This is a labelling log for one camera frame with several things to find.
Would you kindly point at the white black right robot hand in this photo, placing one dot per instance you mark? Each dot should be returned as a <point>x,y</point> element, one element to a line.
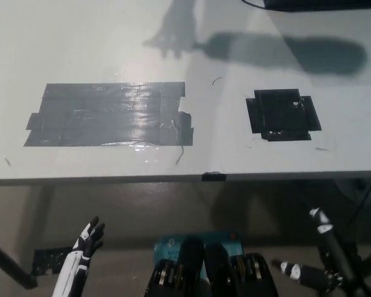
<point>337,256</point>

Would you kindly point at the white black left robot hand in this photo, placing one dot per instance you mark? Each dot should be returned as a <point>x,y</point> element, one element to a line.
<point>75,266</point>

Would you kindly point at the black tape square patch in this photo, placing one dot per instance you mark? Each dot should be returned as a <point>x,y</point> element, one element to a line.
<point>281,114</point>

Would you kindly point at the black flat device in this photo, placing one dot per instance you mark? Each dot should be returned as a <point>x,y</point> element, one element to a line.
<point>321,4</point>

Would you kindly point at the black metal table leg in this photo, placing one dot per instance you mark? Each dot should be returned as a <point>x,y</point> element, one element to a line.
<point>9,263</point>

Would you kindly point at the grey duct tape patch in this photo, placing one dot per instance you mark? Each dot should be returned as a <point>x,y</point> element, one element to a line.
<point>111,114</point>

